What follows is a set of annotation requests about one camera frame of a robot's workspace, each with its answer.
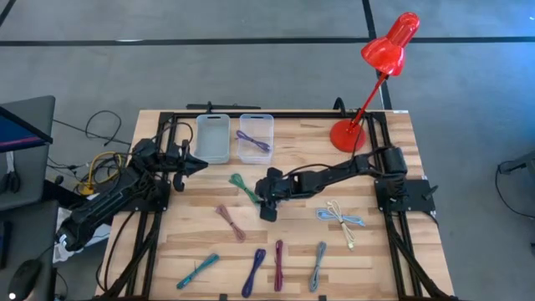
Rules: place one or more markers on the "blue screen monitor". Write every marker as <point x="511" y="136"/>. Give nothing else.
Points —
<point x="16" y="131"/>

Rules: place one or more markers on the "clear plastic bin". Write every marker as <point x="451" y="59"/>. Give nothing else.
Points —
<point x="251" y="156"/>
<point x="213" y="140"/>

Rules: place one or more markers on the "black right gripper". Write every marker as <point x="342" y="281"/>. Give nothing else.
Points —
<point x="278" y="188"/>

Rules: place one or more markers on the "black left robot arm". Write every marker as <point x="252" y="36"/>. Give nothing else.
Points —
<point x="104" y="205"/>

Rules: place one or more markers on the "red desk lamp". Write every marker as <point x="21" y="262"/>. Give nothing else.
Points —
<point x="386" y="52"/>

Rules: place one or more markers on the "black computer mouse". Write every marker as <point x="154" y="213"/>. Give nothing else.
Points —
<point x="24" y="279"/>

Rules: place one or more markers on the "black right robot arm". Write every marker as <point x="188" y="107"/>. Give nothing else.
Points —
<point x="334" y="175"/>

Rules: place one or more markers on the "black aluminium table frame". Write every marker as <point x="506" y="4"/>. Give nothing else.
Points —
<point x="147" y="246"/>

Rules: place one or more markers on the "white plastic bag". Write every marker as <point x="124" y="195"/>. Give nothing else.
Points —
<point x="62" y="219"/>

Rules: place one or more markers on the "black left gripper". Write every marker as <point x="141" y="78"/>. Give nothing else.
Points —
<point x="179" y="161"/>

